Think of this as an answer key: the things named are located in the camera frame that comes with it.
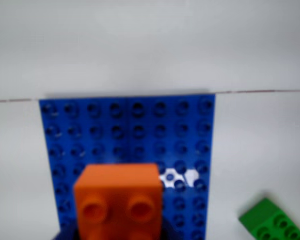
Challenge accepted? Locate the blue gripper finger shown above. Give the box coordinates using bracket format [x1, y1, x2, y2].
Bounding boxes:
[160, 217, 184, 240]
[51, 224, 78, 240]

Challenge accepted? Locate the empty white board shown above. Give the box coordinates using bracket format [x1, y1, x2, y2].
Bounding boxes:
[0, 0, 300, 103]

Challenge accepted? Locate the white board under blocks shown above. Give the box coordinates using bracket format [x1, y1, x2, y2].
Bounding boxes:
[0, 90, 300, 240]

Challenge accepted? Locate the blue 8x8 base plate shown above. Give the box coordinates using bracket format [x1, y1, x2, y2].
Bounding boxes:
[38, 94, 216, 240]

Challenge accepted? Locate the orange 2x4 block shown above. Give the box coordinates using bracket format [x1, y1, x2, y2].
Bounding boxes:
[73, 163, 164, 240]

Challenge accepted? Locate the green 2x4 block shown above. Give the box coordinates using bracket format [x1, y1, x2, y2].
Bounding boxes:
[237, 197, 300, 240]

